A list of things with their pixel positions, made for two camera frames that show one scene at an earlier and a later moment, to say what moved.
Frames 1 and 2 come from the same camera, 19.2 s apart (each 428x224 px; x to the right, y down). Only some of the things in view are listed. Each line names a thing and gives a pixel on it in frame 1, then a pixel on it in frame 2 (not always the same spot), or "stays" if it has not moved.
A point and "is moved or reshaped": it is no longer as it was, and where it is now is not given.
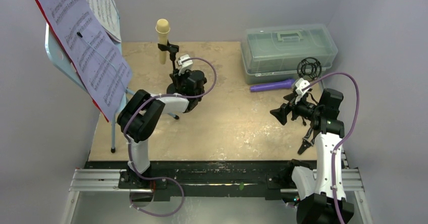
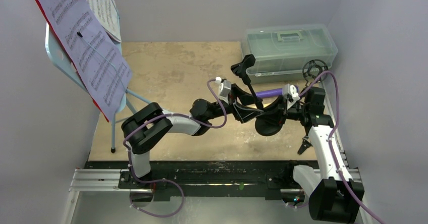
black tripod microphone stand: (309, 66) is moved or reshaped
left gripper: (176, 78) → (243, 113)
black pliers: (307, 142) stays
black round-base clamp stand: (173, 49) → (267, 127)
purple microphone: (287, 84) → (272, 93)
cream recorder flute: (163, 28) → (266, 103)
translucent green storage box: (272, 53) stays
